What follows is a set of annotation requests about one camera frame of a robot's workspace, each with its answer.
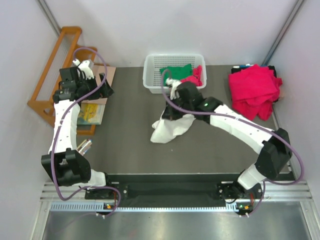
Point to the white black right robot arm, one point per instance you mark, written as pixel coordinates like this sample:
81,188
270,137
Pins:
270,146

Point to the black folded shirt under stack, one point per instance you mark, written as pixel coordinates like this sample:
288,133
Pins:
239,68

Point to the bundle of marker pens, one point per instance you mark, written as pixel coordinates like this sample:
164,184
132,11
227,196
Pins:
84,146

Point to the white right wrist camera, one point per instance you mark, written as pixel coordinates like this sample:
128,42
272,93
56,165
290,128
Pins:
173,85

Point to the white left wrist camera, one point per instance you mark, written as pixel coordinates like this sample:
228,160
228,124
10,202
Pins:
86,66

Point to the green t-shirt in basket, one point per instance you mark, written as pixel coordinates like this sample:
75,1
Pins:
177,72

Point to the yellow picture book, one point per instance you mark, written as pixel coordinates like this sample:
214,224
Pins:
91,114

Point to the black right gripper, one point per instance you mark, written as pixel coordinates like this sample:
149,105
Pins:
169,114

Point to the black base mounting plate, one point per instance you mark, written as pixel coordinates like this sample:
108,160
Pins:
181,190

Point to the orange wooden rack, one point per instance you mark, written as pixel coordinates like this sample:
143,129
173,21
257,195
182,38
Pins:
62,54

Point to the pink t-shirt in basket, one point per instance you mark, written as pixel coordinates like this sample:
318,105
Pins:
195,77

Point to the white plastic laundry basket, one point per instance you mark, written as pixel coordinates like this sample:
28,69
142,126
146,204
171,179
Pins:
151,77

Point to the aluminium frame rail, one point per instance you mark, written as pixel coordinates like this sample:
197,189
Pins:
270,193

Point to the stack of folded pink shirts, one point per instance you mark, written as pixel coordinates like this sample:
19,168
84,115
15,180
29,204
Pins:
254,91

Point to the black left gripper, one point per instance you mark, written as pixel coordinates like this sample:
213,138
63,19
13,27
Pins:
100,87

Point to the white t-shirt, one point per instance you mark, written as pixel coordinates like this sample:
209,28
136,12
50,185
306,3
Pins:
165,130

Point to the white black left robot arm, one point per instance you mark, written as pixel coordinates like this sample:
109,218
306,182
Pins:
63,163

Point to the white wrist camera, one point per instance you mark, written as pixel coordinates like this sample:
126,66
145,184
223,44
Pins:
173,85
86,66

